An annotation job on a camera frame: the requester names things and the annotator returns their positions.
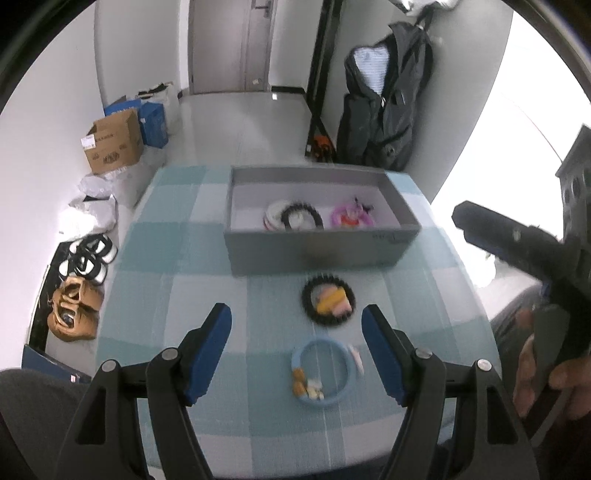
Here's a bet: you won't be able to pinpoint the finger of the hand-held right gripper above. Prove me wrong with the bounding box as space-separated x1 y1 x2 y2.
463 230 556 283
452 200 563 260

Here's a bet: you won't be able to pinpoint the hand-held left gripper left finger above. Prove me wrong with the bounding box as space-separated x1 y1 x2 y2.
55 302 233 480

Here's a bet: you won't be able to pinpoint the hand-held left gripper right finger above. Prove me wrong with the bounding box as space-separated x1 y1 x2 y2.
361 304 541 480

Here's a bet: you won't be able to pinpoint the light blue bracelet with charms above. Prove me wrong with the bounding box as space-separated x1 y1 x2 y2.
290 338 358 411

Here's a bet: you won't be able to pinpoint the black beaded bracelet yellow charm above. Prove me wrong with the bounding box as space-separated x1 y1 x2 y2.
301 273 357 328

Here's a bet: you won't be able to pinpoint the grey cardboard box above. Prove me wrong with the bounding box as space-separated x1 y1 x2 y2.
224 165 422 277

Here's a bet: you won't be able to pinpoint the purple bracelet red charm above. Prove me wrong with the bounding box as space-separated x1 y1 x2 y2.
330 196 376 230

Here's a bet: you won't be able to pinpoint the plain black beaded bracelet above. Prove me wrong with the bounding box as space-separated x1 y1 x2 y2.
281 202 325 230

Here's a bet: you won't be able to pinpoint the person's right hand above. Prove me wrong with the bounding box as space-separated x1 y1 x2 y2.
513 309 591 421

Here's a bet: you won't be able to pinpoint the brown shoes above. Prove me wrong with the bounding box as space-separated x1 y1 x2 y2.
48 276 105 341

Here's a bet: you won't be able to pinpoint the dark backpack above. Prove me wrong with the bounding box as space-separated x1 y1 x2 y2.
336 21 435 172

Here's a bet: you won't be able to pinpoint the black and white sneaker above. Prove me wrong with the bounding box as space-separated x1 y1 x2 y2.
59 255 108 284

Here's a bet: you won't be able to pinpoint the black white sandals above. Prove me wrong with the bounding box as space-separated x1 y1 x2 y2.
69 233 119 265

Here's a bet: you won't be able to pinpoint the dark blue board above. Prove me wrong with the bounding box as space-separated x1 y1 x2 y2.
23 344 93 384

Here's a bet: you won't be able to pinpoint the crumpled white plastic bag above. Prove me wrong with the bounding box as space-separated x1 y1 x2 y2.
60 198 117 237
78 173 116 200

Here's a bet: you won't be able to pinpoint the orange and black tool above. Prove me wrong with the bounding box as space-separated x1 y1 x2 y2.
305 134 334 161

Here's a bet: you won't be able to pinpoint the clear plastic bag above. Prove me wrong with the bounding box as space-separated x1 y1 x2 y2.
113 152 167 208

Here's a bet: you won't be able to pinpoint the brown cardboard box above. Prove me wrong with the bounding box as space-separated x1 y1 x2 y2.
82 108 144 175

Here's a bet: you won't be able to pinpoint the black coat rack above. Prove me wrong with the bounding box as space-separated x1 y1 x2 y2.
305 0 345 139

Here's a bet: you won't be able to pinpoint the blue cardboard box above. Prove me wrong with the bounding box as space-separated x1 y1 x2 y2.
104 95 140 117
139 102 168 147

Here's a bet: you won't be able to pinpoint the white bag with black contents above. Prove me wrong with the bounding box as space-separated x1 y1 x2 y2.
136 82 181 136

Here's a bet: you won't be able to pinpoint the grey door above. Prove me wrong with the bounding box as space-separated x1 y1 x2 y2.
188 0 278 95

